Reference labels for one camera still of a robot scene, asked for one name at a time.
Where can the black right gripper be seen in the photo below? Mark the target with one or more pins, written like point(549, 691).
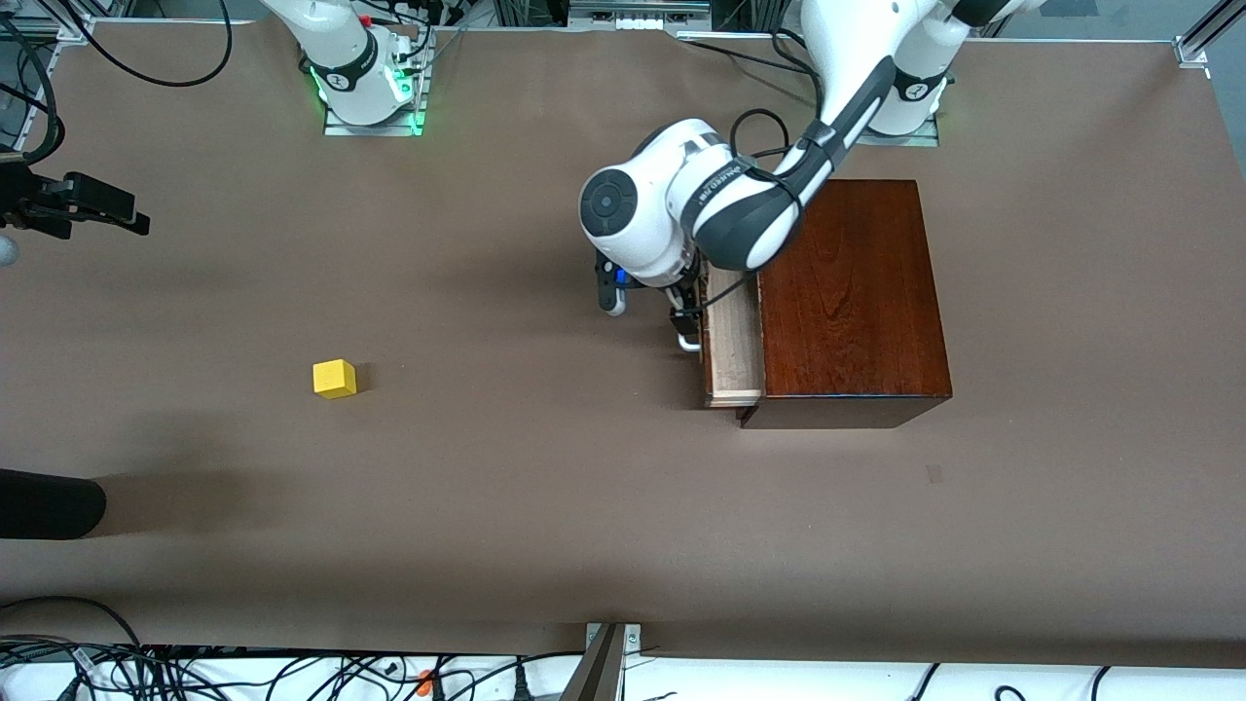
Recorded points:
point(41, 205)

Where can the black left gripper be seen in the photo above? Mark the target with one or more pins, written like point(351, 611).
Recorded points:
point(687, 294)

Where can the light wood drawer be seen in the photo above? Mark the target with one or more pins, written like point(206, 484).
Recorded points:
point(735, 350)

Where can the yellow block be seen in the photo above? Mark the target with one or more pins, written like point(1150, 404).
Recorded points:
point(334, 380)

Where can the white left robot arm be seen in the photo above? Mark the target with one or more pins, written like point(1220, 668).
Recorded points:
point(652, 214)

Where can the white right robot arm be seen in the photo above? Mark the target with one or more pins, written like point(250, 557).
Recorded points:
point(346, 58)

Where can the dark brown wooden cabinet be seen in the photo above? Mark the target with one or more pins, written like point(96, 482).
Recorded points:
point(857, 321)

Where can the black cylindrical object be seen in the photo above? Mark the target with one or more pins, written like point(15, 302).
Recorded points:
point(49, 503)

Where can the grey power strip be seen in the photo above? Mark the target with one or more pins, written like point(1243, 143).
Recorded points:
point(633, 12)

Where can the aluminium profile beam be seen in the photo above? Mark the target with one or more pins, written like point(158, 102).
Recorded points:
point(602, 672)

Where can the white lower board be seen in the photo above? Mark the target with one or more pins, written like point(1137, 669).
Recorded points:
point(779, 682)

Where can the orange connector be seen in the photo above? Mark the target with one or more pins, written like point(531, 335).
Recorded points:
point(424, 682)

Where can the aluminium frame rail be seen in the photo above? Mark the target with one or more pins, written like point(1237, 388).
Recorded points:
point(1192, 49)
point(73, 29)

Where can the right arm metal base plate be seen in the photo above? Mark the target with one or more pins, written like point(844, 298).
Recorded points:
point(375, 129)

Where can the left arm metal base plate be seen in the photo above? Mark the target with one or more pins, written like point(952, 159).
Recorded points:
point(905, 139)

